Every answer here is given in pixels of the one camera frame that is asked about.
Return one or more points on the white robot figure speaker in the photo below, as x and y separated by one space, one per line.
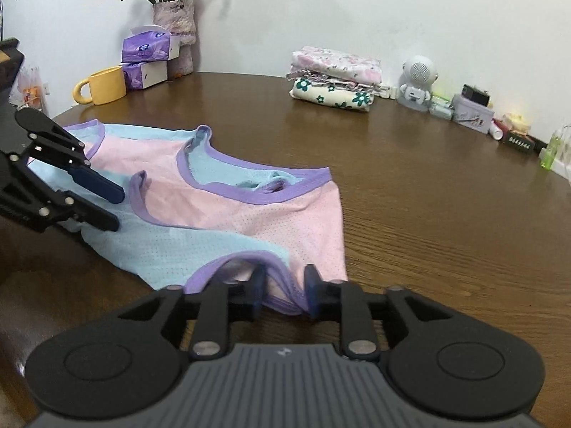
418 71

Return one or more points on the yellow ceramic mug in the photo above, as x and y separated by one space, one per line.
107 85

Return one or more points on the purple and white tissue box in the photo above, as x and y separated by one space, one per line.
142 75

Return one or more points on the green and white packets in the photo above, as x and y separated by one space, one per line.
441 107

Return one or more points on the green spray bottle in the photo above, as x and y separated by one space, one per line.
549 156

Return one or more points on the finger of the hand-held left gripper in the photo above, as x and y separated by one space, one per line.
98 185
98 220

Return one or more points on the white tube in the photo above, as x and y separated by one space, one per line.
496 130

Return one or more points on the white power strip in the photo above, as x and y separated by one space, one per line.
387 91

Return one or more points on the pink and blue mesh vest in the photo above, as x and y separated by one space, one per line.
250 214

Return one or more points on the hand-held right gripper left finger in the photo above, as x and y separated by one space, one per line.
258 294

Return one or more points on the folded ruffled lilac cloth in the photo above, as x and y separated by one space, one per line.
312 79

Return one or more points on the small yellow ornament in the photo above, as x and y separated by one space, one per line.
517 120

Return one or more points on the black box with white print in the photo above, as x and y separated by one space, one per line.
519 141

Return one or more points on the folded pink floral cloth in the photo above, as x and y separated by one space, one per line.
334 62

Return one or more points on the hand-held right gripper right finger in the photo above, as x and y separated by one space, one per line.
312 292

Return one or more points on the purple soft tissue pack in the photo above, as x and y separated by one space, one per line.
147 47

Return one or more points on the folded cream green-flower cloth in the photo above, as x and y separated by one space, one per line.
321 96

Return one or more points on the translucent pink wrapping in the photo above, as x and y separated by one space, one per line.
31 91

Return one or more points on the small black box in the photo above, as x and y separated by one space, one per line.
475 94

